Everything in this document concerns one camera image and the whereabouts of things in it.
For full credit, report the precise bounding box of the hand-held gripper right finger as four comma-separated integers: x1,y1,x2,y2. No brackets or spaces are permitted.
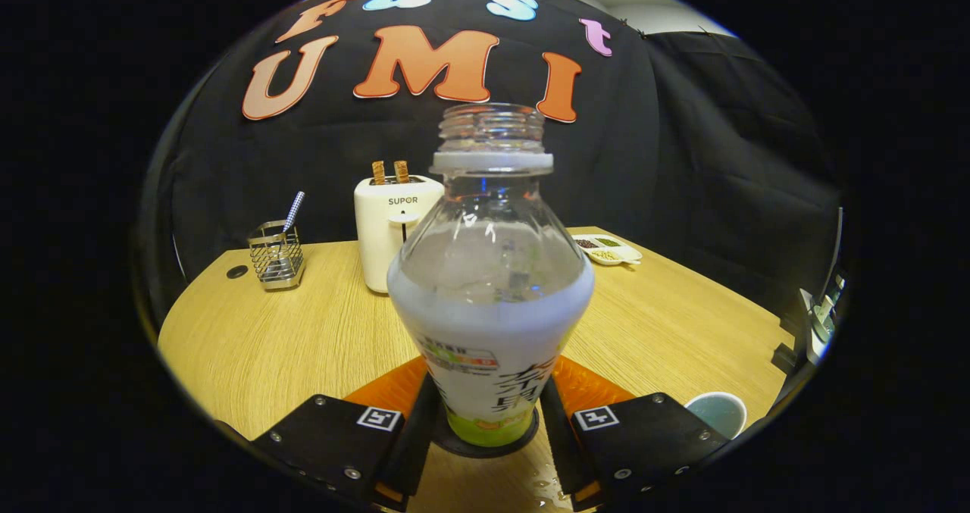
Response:
540,355,732,510

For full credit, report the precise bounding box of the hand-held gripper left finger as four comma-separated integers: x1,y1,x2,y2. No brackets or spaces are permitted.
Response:
250,356,440,510

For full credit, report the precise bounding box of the dark round coaster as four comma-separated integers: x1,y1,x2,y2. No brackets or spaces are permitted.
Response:
432,403,540,458

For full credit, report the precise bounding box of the clear white-label juice bottle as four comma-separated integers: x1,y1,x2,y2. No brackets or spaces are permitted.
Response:
386,103,596,448

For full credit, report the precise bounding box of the white cup with blue inside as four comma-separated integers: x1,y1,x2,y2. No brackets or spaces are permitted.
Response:
684,391,748,439

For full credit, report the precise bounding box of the wooden table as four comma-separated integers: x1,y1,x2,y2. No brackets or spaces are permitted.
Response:
157,227,796,513

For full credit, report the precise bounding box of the white divided condiment dish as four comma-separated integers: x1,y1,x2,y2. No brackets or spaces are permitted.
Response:
572,233,643,266

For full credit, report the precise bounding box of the white toaster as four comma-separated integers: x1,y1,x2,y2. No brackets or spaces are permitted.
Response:
354,175,446,295

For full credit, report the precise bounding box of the dark desk equipment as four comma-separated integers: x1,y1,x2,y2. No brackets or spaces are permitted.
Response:
771,208,846,377

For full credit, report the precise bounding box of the metal wire utensil basket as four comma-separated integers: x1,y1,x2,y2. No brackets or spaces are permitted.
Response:
248,221,306,292

